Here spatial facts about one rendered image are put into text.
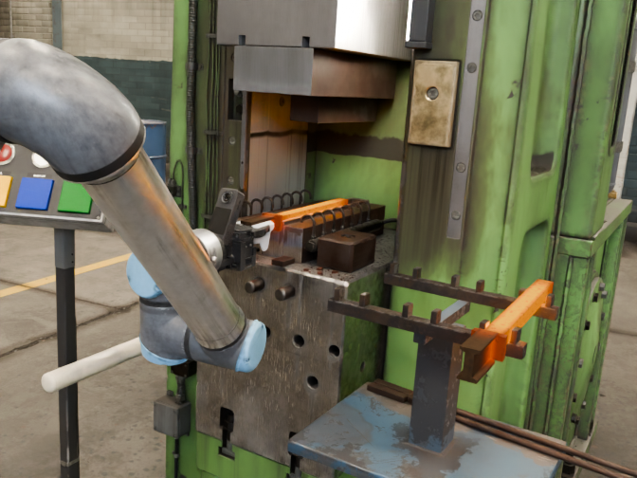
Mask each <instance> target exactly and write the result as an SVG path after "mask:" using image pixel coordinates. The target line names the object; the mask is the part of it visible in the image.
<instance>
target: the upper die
mask: <svg viewBox="0 0 637 478"><path fill-rule="evenodd" d="M396 71H397V61H393V60H387V59H380V58H375V57H368V56H362V55H355V54H350V53H343V52H337V51H331V50H325V49H318V48H309V47H280V46H234V71H233V90H236V91H249V92H262V93H275V94H288V95H301V96H317V97H343V98H370V99H394V94H395V83H396Z"/></svg>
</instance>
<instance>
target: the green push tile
mask: <svg viewBox="0 0 637 478"><path fill-rule="evenodd" d="M92 202H93V199H92V198H91V196H90V195H89V194H88V192H87V191H86V190H85V188H84V187H83V186H82V184H76V183H70V182H67V181H64V184H63V188H62V192H61V196H60V201H59V205H58V211H60V212H72V213H84V214H90V211H91V207H92Z"/></svg>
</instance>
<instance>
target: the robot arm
mask: <svg viewBox="0 0 637 478"><path fill-rule="evenodd" d="M145 138H146V130H145V126H144V124H143V122H142V120H141V118H140V117H139V115H138V113H137V111H136V109H135V108H134V106H133V105H132V104H131V103H130V102H129V101H128V99H127V98H126V97H125V96H124V95H123V94H122V93H121V92H120V91H119V90H118V89H117V88H116V87H115V86H114V85H113V84H112V83H110V82H109V81H108V80H107V79H106V78H104V77H103V76H102V75H101V74H100V73H99V72H97V71H96V70H95V69H93V68H92V67H90V66H89V65H88V64H86V63H84V62H82V61H81V60H79V59H77V58H76V57H74V56H72V55H71V54H69V53H67V52H65V51H62V50H60V49H58V48H57V47H55V46H51V45H49V44H45V43H42V42H39V41H36V40H30V39H23V38H12V39H10V38H0V152H1V150H2V148H3V146H4V144H5V143H9V144H17V145H22V146H24V147H26V148H28V149H29V150H30V151H32V152H33V153H35V154H36V155H38V156H40V157H41V158H42V159H44V160H45V161H46V162H47V163H48V164H49V165H50V166H51V167H52V169H53V170H54V171H55V173H56V174H57V175H58V176H59V177H60V178H61V179H63V180H65V181H67V182H70V183H76V184H82V186H83V187H84V188H85V190H86V191H87V192H88V194H89V195H90V196H91V198H92V199H93V200H94V202H95V203H96V204H97V206H98V207H99V208H100V210H101V211H102V213H103V214H104V215H105V217H106V218H107V219H108V221H109V222H110V223H111V225H112V226H113V227H114V229H115V230H116V231H117V233H118V234H119V236H120V237H121V238H122V240H123V241H124V242H125V244H126V245H127V246H128V248H129V249H130V250H131V251H132V254H131V255H130V257H129V259H128V262H127V267H126V273H127V278H128V281H129V285H130V287H131V288H132V289H133V290H134V291H135V293H136V294H137V295H139V321H140V333H139V342H140V347H141V353H142V355H143V357H144V358H146V359H147V360H148V361H150V362H152V363H155V364H159V365H162V364H163V365H165V364H166V365H168V366H169V365H177V364H181V363H183V362H185V361H187V360H188V359H189V360H195V361H199V362H204V363H207V364H211V365H215V366H220V367H224V368H228V369H231V370H235V372H239V371H240V372H245V373H248V372H251V371H253V370H254V369H255V368H256V367H257V365H258V364H259V362H260V360H261V358H262V355H263V353H264V348H265V343H266V329H265V326H264V324H263V323H262V322H258V320H254V321H253V320H249V319H247V318H246V315H245V314H244V312H243V311H242V309H241V307H240V306H239V305H237V303H236V302H235V301H234V299H233V298H232V296H231V294H230V293H229V291H228V289H227V287H226V285H225V284H224V282H223V280H222V279H221V277H220V275H219V271H221V270H224V269H229V270H236V271H243V270H245V269H248V268H250V267H254V266H256V247H253V244H260V246H261V249H262V251H266V250H267V248H268V244H269V238H270V232H271V231H272V230H273V229H274V223H273V222H271V221H267V222H263V223H260V224H256V225H252V226H246V225H244V224H241V220H237V219H238V216H239V213H240V210H241V208H242V205H243V202H244V199H245V195H244V194H243V193H241V192H240V191H238V190H235V189H230V188H222V189H221V192H220V194H219V197H218V200H217V203H216V205H215V208H214V211H213V214H212V217H211V219H210V222H209V227H208V229H207V230H205V229H196V230H192V229H191V227H190V225H189V223H188V222H187V220H186V218H185V217H184V215H183V213H182V212H181V210H180V209H179V208H178V206H177V204H176V203H175V201H174V199H173V197H172V195H171V194H170V192H169V190H168V189H167V187H166V185H165V184H164V182H163V180H162V179H161V177H160V175H159V174H158V172H157V170H156V169H155V166H154V165H153V163H152V161H151V160H150V159H149V157H148V156H147V154H146V152H145V151H144V149H143V147H142V146H143V144H144V141H145ZM250 264H251V266H248V267H245V266H247V265H250ZM230 265H231V267H230Z"/></svg>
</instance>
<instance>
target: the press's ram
mask: <svg viewBox="0 0 637 478"><path fill-rule="evenodd" d="M409 13H410V0H218V11H217V45H219V46H280V47H309V48H318V49H325V50H331V51H337V52H343V53H350V54H355V55H362V56H368V57H375V58H380V59H387V60H393V61H405V62H411V52H412V48H407V47H405V42H409V40H407V35H408V23H409Z"/></svg>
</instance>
